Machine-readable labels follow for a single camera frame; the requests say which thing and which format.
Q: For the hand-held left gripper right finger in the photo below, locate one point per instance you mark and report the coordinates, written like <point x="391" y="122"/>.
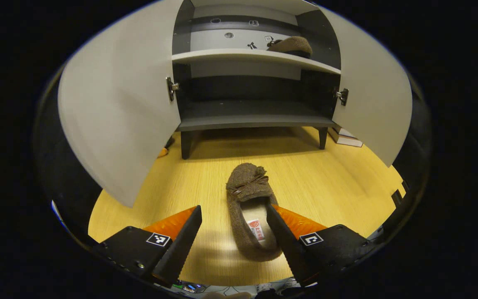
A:
<point x="286" y="249"/>

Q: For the small black clamp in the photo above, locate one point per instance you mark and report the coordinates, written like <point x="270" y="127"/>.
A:
<point x="396" y="198"/>

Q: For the brown fuzzy shoe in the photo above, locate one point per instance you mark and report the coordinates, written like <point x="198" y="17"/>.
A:
<point x="295" y="45"/>
<point x="247" y="178"/>

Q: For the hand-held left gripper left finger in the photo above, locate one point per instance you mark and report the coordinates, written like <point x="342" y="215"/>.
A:
<point x="181" y="249"/>

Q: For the black backdrop cloth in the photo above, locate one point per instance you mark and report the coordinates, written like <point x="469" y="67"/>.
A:
<point x="69" y="187"/>

